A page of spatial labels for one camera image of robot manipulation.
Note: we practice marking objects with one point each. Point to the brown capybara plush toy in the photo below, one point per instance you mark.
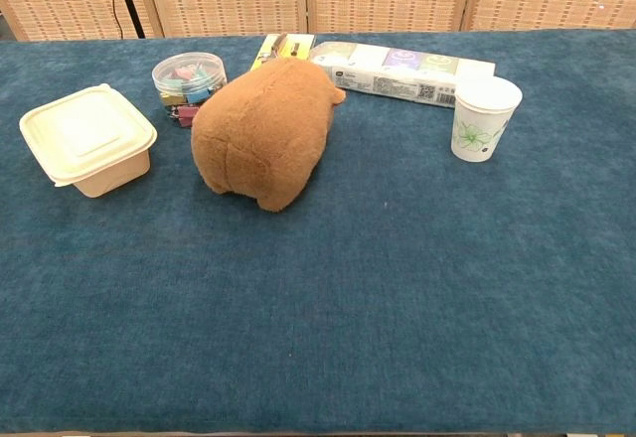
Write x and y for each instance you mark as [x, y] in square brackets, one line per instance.
[263, 131]

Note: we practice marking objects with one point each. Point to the beige lidded food container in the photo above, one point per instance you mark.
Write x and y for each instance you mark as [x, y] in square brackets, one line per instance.
[87, 139]

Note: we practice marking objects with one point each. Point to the blue table cloth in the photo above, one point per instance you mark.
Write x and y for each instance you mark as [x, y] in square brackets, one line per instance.
[318, 283]

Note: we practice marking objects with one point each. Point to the tissue pocket pack bundle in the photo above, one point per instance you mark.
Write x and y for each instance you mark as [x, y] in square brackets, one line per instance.
[397, 74]

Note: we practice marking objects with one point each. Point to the yellow razor blister pack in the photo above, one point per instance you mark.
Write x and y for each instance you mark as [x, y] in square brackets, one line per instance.
[280, 48]

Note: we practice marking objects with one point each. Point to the clear jar of binder clips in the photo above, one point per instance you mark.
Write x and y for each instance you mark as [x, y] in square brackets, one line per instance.
[189, 84]

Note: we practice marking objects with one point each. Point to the white floral paper cup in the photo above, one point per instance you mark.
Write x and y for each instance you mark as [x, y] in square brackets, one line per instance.
[483, 119]

